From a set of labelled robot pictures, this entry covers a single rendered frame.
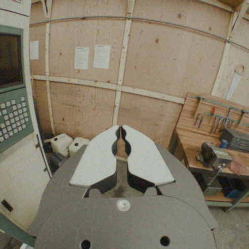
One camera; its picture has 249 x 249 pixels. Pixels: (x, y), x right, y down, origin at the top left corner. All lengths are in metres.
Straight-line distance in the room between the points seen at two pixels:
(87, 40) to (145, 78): 0.92
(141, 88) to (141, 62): 0.33
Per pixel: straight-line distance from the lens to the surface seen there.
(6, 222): 0.52
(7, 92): 0.84
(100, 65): 1.67
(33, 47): 2.45
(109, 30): 1.70
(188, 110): 1.63
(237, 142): 1.82
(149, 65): 1.54
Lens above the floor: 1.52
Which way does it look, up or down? 26 degrees down
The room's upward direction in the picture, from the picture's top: 9 degrees clockwise
